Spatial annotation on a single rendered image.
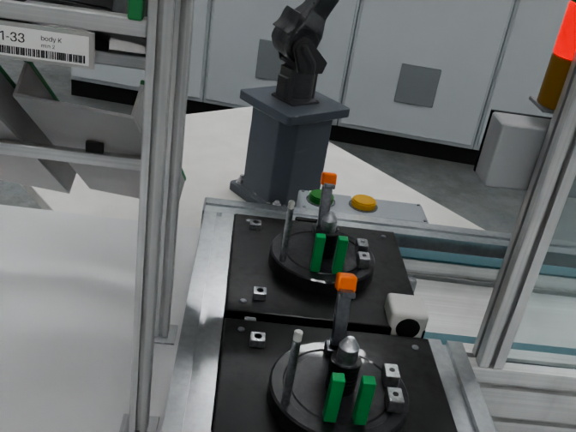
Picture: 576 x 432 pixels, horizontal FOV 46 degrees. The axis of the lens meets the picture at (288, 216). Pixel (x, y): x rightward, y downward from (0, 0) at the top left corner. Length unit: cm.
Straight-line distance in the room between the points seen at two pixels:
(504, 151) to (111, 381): 52
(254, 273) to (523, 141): 37
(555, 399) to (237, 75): 330
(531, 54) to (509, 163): 326
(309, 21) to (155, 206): 62
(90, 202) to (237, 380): 62
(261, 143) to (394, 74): 272
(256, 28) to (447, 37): 104
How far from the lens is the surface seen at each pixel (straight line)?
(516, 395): 87
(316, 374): 70
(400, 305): 83
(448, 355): 84
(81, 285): 103
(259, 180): 125
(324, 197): 93
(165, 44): 57
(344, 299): 71
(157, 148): 60
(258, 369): 73
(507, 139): 72
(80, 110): 74
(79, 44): 59
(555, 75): 72
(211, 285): 87
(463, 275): 106
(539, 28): 396
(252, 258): 90
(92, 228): 116
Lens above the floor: 144
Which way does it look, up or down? 28 degrees down
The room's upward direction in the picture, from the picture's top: 9 degrees clockwise
